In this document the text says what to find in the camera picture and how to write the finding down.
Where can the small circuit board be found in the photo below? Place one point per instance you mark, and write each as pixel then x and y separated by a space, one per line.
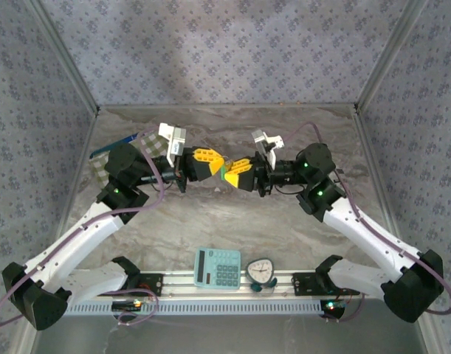
pixel 332 308
pixel 127 306

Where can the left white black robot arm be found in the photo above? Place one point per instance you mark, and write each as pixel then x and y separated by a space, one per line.
pixel 74 243

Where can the green capped key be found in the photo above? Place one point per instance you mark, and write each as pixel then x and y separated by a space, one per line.
pixel 222 173

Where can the white teal desk clock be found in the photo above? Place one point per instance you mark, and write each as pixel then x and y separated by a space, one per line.
pixel 260 271

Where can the aluminium mounting rail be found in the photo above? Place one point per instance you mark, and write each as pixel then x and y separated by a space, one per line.
pixel 280 282

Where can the green checked cloth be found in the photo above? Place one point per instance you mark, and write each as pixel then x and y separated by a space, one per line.
pixel 99 169

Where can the teal calculator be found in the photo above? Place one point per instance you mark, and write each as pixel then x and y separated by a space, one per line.
pixel 217 267

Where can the metal frame bar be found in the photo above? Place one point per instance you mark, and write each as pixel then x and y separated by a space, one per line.
pixel 373 158
pixel 66 55
pixel 389 55
pixel 80 166

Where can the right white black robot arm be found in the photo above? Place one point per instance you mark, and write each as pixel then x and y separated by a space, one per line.
pixel 369 236

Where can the blue pen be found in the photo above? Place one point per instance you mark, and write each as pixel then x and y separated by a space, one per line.
pixel 131 137

